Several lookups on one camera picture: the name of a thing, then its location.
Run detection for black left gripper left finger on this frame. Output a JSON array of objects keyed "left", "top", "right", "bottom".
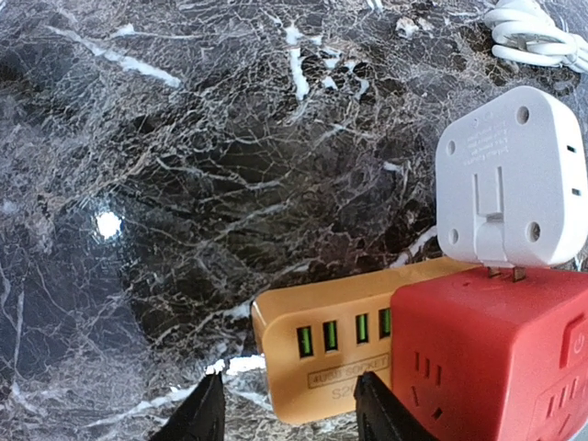
[{"left": 149, "top": 372, "right": 225, "bottom": 441}]

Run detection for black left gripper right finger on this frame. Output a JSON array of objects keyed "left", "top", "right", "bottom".
[{"left": 354, "top": 371, "right": 432, "bottom": 441}]

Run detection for orange power strip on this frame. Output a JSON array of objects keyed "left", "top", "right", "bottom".
[{"left": 251, "top": 257, "right": 470, "bottom": 425}]

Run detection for red cube socket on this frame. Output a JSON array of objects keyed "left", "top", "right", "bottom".
[{"left": 390, "top": 268, "right": 587, "bottom": 440}]

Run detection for white adapter plug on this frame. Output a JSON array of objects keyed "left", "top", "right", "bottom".
[{"left": 435, "top": 86, "right": 587, "bottom": 268}]

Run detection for white power strip cable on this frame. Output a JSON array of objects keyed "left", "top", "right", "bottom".
[{"left": 481, "top": 0, "right": 588, "bottom": 74}]

